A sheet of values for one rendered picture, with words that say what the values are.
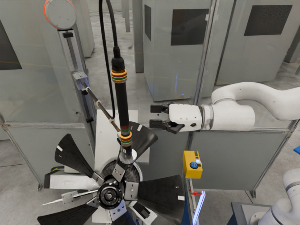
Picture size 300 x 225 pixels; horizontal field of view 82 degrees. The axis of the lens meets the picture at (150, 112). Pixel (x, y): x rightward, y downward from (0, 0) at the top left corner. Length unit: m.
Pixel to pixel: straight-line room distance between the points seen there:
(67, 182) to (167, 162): 1.06
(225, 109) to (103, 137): 0.78
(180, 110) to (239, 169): 1.64
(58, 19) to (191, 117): 0.88
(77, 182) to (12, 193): 1.77
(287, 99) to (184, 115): 0.28
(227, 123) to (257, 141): 1.31
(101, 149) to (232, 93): 0.82
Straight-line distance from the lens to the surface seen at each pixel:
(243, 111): 0.61
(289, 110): 0.60
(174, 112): 0.56
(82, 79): 1.12
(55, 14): 1.14
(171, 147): 1.72
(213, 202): 2.35
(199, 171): 1.18
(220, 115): 0.57
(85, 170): 0.95
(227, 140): 1.76
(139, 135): 0.87
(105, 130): 1.14
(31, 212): 2.54
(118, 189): 0.87
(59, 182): 1.15
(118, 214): 0.98
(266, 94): 0.62
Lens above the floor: 1.99
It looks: 36 degrees down
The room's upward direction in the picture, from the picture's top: straight up
